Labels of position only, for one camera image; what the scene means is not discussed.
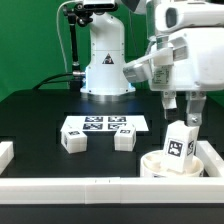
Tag overhead camera bar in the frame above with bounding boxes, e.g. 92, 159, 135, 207
83, 0, 116, 10

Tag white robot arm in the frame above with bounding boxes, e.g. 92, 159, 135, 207
83, 0, 224, 126

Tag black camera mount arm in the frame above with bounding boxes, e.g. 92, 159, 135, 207
63, 3, 93, 91

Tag black cables on table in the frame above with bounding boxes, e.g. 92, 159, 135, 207
32, 72, 83, 90

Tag white sheet with tags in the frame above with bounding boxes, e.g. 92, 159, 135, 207
62, 115, 149, 132

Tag white front fence rail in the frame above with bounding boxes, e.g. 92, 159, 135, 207
0, 178, 224, 204

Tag white left fence block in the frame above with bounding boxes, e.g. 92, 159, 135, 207
0, 141, 14, 175

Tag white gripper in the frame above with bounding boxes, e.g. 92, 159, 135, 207
149, 27, 224, 126

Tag white round stool seat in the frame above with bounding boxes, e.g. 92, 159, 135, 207
140, 150, 204, 178

